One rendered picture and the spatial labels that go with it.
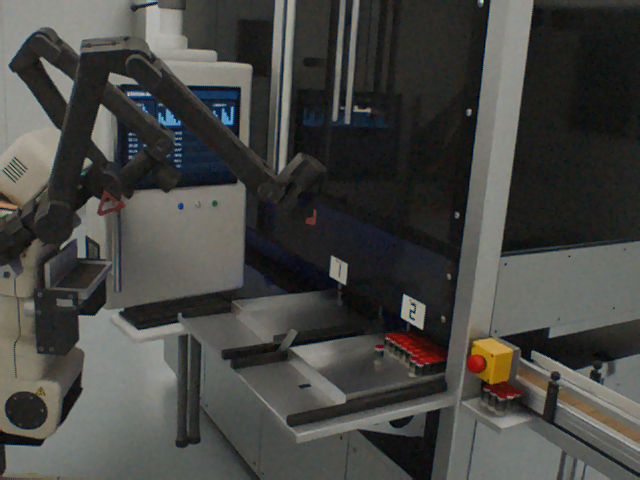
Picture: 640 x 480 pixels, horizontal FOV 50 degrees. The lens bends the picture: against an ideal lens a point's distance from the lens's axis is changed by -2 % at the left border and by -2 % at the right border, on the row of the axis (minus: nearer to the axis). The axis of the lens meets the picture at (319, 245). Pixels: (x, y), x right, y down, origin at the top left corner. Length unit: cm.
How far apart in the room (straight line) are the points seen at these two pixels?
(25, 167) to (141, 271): 69
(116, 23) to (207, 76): 463
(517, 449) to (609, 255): 53
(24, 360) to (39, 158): 48
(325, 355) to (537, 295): 53
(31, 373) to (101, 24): 524
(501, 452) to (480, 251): 55
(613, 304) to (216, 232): 122
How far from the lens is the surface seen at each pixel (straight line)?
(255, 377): 163
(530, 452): 190
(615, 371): 202
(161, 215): 221
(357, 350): 180
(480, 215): 149
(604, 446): 151
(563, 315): 177
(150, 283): 226
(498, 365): 152
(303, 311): 203
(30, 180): 167
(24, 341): 180
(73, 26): 673
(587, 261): 177
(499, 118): 146
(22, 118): 670
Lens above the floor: 160
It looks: 15 degrees down
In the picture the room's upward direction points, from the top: 4 degrees clockwise
